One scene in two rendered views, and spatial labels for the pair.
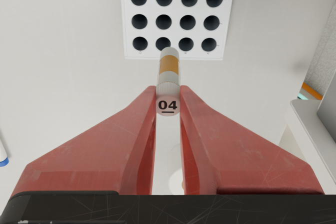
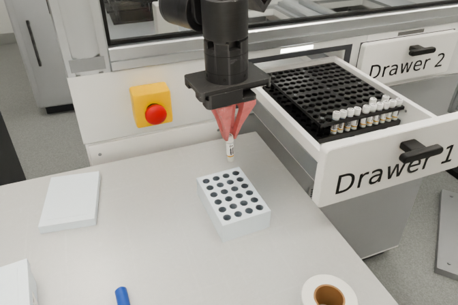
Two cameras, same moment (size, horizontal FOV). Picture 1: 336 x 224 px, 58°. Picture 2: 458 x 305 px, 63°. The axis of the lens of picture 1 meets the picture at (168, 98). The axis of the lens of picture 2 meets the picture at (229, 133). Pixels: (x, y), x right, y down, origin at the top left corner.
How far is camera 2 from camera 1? 57 cm
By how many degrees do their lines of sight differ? 91
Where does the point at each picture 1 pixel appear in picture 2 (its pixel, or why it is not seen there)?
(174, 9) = (234, 200)
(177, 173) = (303, 292)
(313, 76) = not seen: outside the picture
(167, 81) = (231, 152)
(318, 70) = not seen: outside the picture
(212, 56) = (264, 210)
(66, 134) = not seen: outside the picture
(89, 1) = (195, 233)
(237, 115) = (320, 263)
